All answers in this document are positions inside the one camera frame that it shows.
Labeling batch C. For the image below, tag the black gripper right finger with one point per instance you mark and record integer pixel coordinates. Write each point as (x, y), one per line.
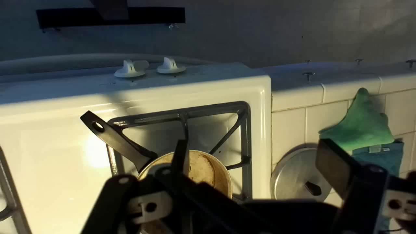
(338, 167)

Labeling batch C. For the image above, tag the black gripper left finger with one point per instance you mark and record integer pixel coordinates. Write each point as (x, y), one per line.
(107, 208)

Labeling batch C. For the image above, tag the black stove grate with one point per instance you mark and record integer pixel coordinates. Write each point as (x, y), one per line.
(245, 138)
(15, 208)

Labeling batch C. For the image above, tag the silver pot lid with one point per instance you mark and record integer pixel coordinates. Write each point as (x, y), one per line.
(293, 173)

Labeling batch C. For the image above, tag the green towel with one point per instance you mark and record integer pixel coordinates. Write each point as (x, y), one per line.
(358, 125)

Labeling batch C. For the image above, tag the white stove burner knob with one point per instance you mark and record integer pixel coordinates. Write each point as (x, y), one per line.
(130, 70)
(170, 66)

